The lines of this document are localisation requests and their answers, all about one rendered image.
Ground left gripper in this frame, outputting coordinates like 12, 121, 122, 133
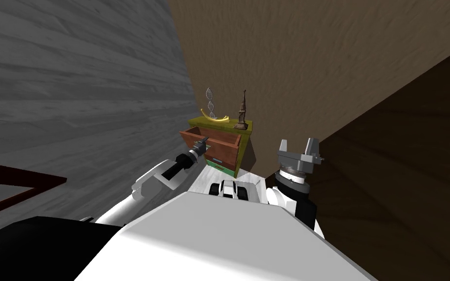
190, 137, 210, 159

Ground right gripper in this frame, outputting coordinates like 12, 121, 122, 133
276, 138, 324, 175

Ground brown drawer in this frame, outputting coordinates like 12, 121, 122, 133
179, 125, 242, 171

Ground green drawer front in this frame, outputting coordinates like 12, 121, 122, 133
205, 158, 236, 178

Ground helix sculpture with gold base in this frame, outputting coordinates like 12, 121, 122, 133
200, 87, 231, 123

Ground yellow-green cabinet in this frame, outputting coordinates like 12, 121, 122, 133
179, 116, 254, 179

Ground brown tower statuette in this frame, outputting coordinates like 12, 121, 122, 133
232, 89, 249, 131

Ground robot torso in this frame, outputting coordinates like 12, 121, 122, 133
74, 179, 379, 281

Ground dark red wooden frame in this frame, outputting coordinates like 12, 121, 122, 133
0, 160, 68, 223

